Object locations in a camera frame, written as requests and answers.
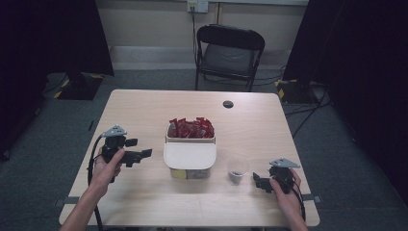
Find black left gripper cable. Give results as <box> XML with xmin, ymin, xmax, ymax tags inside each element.
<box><xmin>87</xmin><ymin>134</ymin><xmax>107</xmax><ymax>231</ymax></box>

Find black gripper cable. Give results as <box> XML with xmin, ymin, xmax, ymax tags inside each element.
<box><xmin>290</xmin><ymin>180</ymin><xmax>307</xmax><ymax>223</ymax></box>
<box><xmin>87</xmin><ymin>134</ymin><xmax>107</xmax><ymax>231</ymax></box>

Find black stand base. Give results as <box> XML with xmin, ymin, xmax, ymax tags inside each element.
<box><xmin>53</xmin><ymin>71</ymin><xmax>106</xmax><ymax>101</ymax></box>
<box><xmin>274</xmin><ymin>78</ymin><xmax>319</xmax><ymax>105</ymax></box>

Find grey table strap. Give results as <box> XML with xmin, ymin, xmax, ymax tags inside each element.
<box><xmin>302</xmin><ymin>192</ymin><xmax>323</xmax><ymax>204</ymax></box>
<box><xmin>53</xmin><ymin>195</ymin><xmax>81</xmax><ymax>208</ymax></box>

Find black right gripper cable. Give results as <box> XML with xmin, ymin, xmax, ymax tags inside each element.
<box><xmin>290</xmin><ymin>180</ymin><xmax>307</xmax><ymax>223</ymax></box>

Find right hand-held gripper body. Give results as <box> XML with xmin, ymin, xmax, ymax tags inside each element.
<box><xmin>268</xmin><ymin>157</ymin><xmax>302</xmax><ymax>194</ymax></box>

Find black folding chair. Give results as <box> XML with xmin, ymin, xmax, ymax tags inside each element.
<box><xmin>194</xmin><ymin>24</ymin><xmax>267</xmax><ymax>93</ymax></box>

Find black floor cables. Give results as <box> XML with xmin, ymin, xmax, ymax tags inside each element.
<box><xmin>283</xmin><ymin>86</ymin><xmax>334</xmax><ymax>140</ymax></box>

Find white lidded storage box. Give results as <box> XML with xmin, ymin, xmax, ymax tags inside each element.
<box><xmin>163</xmin><ymin>123</ymin><xmax>217</xmax><ymax>181</ymax></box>

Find dark curtain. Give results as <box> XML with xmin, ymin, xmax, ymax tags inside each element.
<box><xmin>282</xmin><ymin>0</ymin><xmax>408</xmax><ymax>206</ymax></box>
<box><xmin>0</xmin><ymin>0</ymin><xmax>115</xmax><ymax>162</ymax></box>

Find person's left hand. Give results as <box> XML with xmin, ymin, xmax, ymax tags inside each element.
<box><xmin>90</xmin><ymin>147</ymin><xmax>126</xmax><ymax>197</ymax></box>

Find white wall socket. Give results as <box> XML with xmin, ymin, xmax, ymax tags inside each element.
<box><xmin>187</xmin><ymin>0</ymin><xmax>210</xmax><ymax>14</ymax></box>

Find dark granules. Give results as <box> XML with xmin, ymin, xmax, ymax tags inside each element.
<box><xmin>228</xmin><ymin>170</ymin><xmax>244</xmax><ymax>186</ymax></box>

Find person's right hand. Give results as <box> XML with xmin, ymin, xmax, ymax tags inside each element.
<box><xmin>268</xmin><ymin>168</ymin><xmax>303</xmax><ymax>217</ymax></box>

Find black wall cable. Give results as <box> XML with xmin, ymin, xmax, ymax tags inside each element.
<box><xmin>191</xmin><ymin>5</ymin><xmax>199</xmax><ymax>66</ymax></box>

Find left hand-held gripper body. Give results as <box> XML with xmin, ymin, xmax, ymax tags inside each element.
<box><xmin>101</xmin><ymin>124</ymin><xmax>128</xmax><ymax>165</ymax></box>

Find bunch of red packets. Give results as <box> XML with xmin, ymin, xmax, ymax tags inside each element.
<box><xmin>167</xmin><ymin>116</ymin><xmax>216</xmax><ymax>140</ymax></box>

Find clear plastic cup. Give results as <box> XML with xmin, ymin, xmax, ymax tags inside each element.
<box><xmin>226</xmin><ymin>157</ymin><xmax>250</xmax><ymax>187</ymax></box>

